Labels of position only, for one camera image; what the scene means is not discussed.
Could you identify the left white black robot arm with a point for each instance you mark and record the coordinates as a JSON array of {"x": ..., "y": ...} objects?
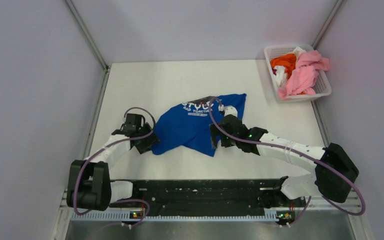
[{"x": 89, "y": 184}]

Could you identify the white plastic laundry basket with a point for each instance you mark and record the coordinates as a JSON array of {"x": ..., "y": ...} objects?
[{"x": 322, "y": 86}]

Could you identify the pink t shirt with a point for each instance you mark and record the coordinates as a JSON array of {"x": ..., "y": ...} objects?
[{"x": 304, "y": 76}]

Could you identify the orange t shirt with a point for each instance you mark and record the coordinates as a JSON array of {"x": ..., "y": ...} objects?
[{"x": 288, "y": 61}]

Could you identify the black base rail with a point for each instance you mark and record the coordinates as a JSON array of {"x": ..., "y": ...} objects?
[{"x": 209, "y": 198}]

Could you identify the aluminium frame rail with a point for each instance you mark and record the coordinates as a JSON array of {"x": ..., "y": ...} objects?
[{"x": 209, "y": 221}]

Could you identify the white t shirt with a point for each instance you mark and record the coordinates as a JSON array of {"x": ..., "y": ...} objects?
[{"x": 279, "y": 71}]

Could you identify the blue t shirt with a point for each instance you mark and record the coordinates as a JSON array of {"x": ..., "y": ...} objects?
[{"x": 188, "y": 123}]

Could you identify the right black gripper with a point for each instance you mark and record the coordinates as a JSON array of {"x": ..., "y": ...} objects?
[{"x": 215, "y": 131}]

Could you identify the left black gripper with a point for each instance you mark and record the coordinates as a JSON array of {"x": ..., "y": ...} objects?
[{"x": 151, "y": 140}]

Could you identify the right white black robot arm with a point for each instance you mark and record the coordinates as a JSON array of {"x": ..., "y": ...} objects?
[{"x": 330, "y": 171}]

